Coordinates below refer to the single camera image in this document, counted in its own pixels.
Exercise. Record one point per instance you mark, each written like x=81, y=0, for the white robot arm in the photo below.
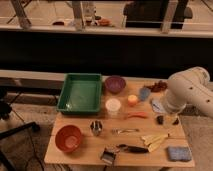
x=188, y=86

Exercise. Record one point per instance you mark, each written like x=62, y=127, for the black handled utensil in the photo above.
x=132, y=149

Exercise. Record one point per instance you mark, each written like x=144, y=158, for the green plastic tray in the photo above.
x=80, y=94

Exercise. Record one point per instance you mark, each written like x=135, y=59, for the orange cup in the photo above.
x=132, y=100

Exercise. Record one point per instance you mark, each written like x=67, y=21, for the red bowl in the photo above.
x=68, y=138

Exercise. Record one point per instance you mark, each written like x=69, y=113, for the light blue cloth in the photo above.
x=156, y=106

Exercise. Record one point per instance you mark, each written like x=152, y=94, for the blue brush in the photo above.
x=144, y=93

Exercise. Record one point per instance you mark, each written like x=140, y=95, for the purple bowl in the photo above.
x=115, y=84

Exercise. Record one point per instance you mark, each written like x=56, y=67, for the orange carrot toy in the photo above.
x=137, y=114

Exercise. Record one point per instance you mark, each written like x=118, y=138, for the blue sponge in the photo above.
x=177, y=153

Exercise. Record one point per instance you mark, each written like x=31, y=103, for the metal fork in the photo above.
x=119, y=131

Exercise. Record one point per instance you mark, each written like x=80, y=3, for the black rectangular block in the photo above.
x=159, y=120

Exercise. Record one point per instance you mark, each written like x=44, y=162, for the wooden table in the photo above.
x=92, y=147

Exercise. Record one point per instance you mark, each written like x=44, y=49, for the small metal cup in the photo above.
x=96, y=127

